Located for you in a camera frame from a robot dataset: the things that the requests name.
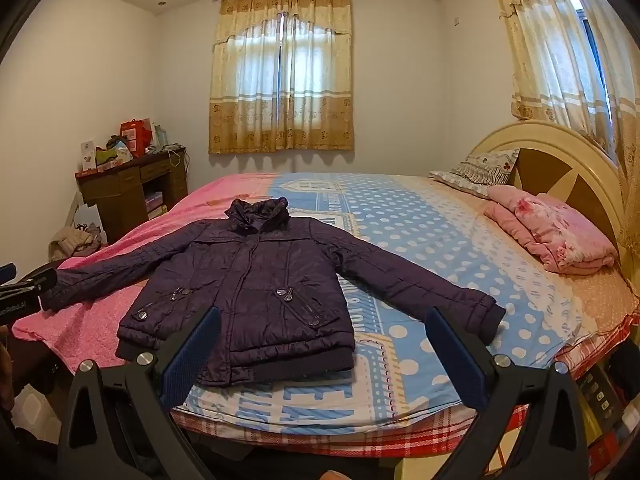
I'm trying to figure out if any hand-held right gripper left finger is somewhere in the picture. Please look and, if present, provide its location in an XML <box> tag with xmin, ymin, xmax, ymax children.
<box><xmin>56</xmin><ymin>305</ymin><xmax>223</xmax><ymax>480</ymax></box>

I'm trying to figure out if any cream wooden headboard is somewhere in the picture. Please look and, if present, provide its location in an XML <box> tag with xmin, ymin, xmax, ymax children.
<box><xmin>470</xmin><ymin>121</ymin><xmax>633</xmax><ymax>271</ymax></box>

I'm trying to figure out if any purple padded jacket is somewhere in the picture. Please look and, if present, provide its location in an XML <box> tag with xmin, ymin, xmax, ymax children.
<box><xmin>40</xmin><ymin>197</ymin><xmax>507</xmax><ymax>387</ymax></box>

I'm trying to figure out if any green and yellow cloth item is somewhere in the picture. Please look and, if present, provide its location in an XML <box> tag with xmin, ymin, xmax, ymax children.
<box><xmin>95</xmin><ymin>145</ymin><xmax>134</xmax><ymax>169</ymax></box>

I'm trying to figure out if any dark printed box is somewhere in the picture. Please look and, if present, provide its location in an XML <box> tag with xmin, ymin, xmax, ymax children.
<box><xmin>575</xmin><ymin>360</ymin><xmax>627</xmax><ymax>448</ymax></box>

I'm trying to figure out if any pink folded quilt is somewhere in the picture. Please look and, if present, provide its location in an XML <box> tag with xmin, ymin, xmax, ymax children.
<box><xmin>484</xmin><ymin>185</ymin><xmax>619</xmax><ymax>275</ymax></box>

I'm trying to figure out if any long beige floral curtain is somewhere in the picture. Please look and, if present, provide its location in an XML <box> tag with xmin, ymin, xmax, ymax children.
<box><xmin>484</xmin><ymin>0</ymin><xmax>640</xmax><ymax>201</ymax></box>

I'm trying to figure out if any brown wooden desk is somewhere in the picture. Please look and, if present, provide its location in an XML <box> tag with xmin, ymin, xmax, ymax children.
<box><xmin>75</xmin><ymin>146</ymin><xmax>190</xmax><ymax>243</ymax></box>

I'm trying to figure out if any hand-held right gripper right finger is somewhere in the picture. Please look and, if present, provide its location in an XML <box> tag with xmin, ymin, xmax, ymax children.
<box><xmin>424</xmin><ymin>306</ymin><xmax>587</xmax><ymax>480</ymax></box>

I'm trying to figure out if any red plaid mattress cover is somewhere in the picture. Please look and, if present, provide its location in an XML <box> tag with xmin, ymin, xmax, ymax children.
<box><xmin>170</xmin><ymin>305</ymin><xmax>640</xmax><ymax>457</ymax></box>

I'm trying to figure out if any beige floral window curtain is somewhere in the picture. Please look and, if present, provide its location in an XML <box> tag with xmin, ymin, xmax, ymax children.
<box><xmin>208</xmin><ymin>0</ymin><xmax>355</xmax><ymax>156</ymax></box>

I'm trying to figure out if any beige clothes pile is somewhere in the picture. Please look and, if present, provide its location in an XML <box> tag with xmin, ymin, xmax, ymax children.
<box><xmin>48</xmin><ymin>225</ymin><xmax>103</xmax><ymax>262</ymax></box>

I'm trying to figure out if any pink and blue printed bed sheet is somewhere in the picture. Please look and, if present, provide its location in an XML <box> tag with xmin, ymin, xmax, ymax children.
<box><xmin>11</xmin><ymin>172</ymin><xmax>640</xmax><ymax>433</ymax></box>

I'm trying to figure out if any white patterned pillow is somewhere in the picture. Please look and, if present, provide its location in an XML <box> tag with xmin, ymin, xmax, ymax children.
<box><xmin>429</xmin><ymin>149</ymin><xmax>521</xmax><ymax>198</ymax></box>

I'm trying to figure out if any red gift bag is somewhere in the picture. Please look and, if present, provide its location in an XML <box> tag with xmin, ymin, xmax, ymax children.
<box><xmin>119</xmin><ymin>118</ymin><xmax>153</xmax><ymax>158</ymax></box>

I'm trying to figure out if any white paper bag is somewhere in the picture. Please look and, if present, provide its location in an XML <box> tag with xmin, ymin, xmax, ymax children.
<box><xmin>72</xmin><ymin>204</ymin><xmax>104</xmax><ymax>234</ymax></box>

